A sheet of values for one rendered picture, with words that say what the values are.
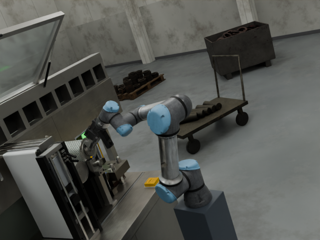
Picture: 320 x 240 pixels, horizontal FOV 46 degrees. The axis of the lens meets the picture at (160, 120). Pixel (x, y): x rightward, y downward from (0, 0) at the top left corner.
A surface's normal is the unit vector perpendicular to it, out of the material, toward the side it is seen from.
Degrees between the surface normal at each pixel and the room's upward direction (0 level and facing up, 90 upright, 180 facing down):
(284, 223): 0
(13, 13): 90
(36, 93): 90
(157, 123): 83
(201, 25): 90
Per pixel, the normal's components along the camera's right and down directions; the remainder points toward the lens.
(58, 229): -0.40, 0.43
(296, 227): -0.30, -0.90
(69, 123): 0.86, -0.12
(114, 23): -0.59, 0.44
